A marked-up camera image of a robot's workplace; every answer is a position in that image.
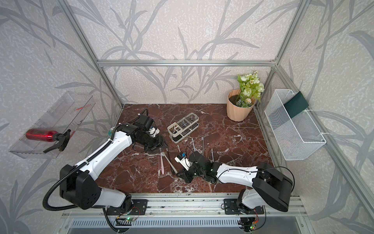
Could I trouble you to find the clear wall shelf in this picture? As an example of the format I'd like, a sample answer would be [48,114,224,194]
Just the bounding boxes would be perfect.
[9,92,95,159]

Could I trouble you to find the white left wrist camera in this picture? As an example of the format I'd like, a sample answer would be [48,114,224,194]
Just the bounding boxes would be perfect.
[149,127,160,138]

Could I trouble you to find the green white artificial flowers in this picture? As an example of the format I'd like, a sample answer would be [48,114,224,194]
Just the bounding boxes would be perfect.
[235,70,265,108]

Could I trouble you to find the peach ribbed flower pot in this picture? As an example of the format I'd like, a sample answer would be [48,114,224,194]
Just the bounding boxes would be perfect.
[227,89,254,122]

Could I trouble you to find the dark green card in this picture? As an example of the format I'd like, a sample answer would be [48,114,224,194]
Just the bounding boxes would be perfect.
[284,91,309,119]

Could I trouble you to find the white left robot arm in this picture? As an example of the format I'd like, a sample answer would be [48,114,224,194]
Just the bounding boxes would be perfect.
[42,109,166,212]

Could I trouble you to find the pink toothbrush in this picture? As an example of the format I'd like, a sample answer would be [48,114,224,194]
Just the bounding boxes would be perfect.
[160,148,165,175]
[161,151,178,175]

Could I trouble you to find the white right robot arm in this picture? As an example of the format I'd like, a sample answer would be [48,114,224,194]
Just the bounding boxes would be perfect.
[174,151,294,214]

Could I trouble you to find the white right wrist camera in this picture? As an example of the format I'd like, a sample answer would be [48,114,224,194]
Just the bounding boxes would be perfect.
[174,152,191,171]

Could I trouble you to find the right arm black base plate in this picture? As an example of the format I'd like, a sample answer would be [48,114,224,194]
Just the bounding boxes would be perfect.
[223,199,265,215]

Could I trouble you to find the white wire mesh basket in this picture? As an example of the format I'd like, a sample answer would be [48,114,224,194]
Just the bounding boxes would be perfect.
[265,89,326,161]

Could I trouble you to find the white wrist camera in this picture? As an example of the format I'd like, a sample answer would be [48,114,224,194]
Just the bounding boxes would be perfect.
[149,127,160,138]
[174,152,191,171]

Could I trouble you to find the red spray bottle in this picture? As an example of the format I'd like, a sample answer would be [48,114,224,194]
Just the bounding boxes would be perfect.
[25,129,71,153]

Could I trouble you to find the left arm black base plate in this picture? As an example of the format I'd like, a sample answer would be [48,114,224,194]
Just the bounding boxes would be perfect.
[106,199,148,215]

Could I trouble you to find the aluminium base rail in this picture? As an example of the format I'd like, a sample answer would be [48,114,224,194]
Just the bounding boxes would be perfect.
[62,193,308,218]

